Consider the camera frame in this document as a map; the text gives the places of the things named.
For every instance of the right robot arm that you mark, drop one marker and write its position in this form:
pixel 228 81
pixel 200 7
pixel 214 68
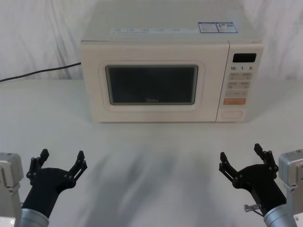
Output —
pixel 291 165

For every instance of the white tablecloth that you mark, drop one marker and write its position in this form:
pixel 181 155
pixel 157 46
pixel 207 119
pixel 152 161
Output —
pixel 151 146

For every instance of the white curtain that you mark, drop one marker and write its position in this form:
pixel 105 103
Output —
pixel 35 28

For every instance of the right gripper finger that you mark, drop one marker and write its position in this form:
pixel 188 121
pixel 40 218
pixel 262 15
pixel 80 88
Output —
pixel 228 168
pixel 267 158

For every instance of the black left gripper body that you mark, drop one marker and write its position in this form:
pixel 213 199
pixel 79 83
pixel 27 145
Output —
pixel 45 186

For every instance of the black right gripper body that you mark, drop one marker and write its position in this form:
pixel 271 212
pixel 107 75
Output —
pixel 260 184

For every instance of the cream microwave oven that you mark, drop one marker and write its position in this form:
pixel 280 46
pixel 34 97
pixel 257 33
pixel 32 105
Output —
pixel 151 54

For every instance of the oven control panel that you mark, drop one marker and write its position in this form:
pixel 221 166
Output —
pixel 239 80

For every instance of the blue white label sticker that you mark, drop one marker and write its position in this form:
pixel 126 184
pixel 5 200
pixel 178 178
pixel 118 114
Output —
pixel 215 27

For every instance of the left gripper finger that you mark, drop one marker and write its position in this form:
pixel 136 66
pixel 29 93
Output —
pixel 78 165
pixel 35 165

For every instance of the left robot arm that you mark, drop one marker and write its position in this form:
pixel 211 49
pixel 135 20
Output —
pixel 9 165

